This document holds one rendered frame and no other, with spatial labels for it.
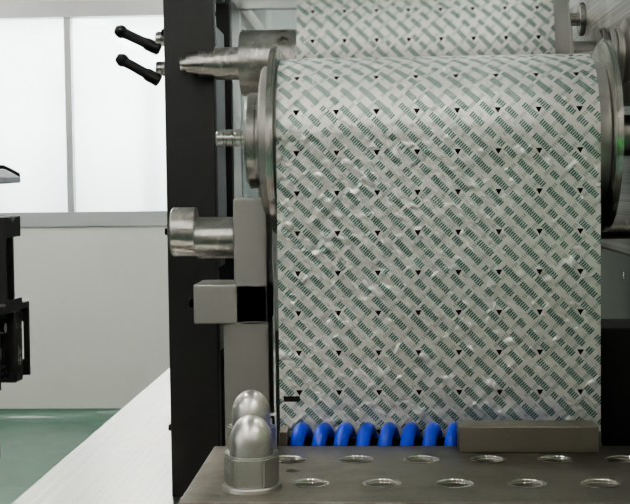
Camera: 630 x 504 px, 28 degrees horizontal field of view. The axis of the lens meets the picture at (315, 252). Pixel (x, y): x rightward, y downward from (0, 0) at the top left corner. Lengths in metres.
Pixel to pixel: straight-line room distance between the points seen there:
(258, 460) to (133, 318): 5.89
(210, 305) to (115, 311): 5.66
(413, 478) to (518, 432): 0.11
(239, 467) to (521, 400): 0.26
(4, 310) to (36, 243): 5.90
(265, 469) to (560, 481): 0.18
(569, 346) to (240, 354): 0.26
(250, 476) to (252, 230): 0.29
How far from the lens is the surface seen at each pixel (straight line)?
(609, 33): 1.24
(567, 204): 0.93
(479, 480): 0.80
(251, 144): 0.95
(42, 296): 6.75
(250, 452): 0.76
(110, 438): 1.62
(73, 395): 6.77
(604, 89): 0.95
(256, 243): 1.00
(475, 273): 0.92
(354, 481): 0.79
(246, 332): 1.01
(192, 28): 1.27
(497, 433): 0.88
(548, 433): 0.88
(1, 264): 0.84
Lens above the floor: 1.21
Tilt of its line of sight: 3 degrees down
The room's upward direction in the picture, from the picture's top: 1 degrees counter-clockwise
